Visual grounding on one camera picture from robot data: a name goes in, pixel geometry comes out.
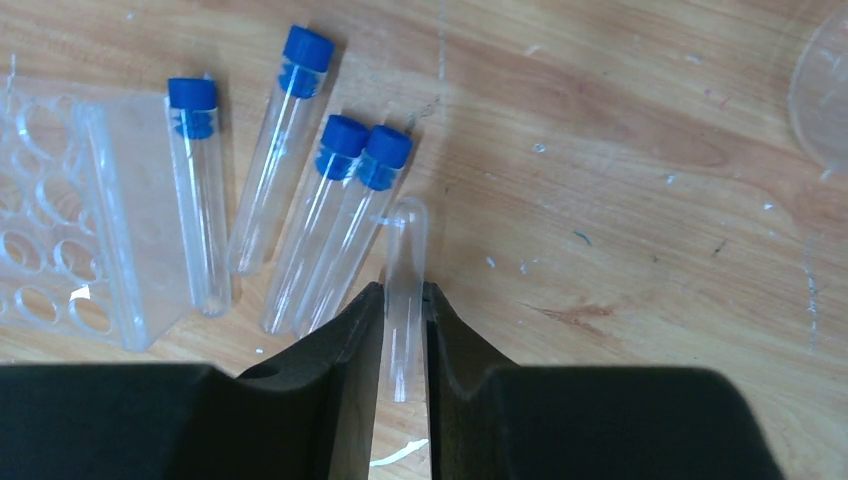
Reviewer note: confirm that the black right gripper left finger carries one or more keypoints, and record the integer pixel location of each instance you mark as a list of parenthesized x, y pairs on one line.
[(307, 412)]

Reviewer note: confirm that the clear test tube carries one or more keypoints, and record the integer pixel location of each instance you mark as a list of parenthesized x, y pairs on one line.
[(407, 233)]

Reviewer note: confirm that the blue capped tube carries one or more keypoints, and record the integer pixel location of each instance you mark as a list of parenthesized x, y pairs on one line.
[(378, 172), (197, 158), (280, 149), (313, 214)]

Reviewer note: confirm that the clear acrylic tube rack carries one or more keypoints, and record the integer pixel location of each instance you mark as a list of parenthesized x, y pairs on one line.
[(91, 239)]

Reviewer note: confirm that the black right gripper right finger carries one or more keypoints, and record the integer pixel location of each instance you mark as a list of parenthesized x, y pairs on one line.
[(491, 418)]

